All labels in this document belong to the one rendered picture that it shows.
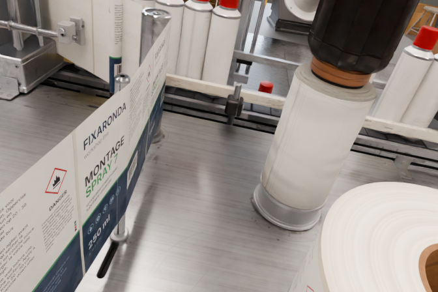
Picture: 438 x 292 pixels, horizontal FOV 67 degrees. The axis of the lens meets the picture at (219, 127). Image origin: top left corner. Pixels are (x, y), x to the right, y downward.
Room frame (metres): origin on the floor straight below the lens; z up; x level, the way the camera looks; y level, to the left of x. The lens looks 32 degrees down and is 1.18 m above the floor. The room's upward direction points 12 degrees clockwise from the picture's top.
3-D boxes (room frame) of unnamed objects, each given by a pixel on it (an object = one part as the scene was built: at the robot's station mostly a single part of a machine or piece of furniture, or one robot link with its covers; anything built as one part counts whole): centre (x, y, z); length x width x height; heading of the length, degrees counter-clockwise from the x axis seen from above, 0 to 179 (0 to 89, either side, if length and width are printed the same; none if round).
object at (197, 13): (0.62, 0.08, 0.98); 0.05 x 0.05 x 0.20
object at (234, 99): (0.53, -0.02, 0.89); 0.03 x 0.03 x 0.12; 0
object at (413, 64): (0.61, -0.32, 0.98); 0.05 x 0.05 x 0.20
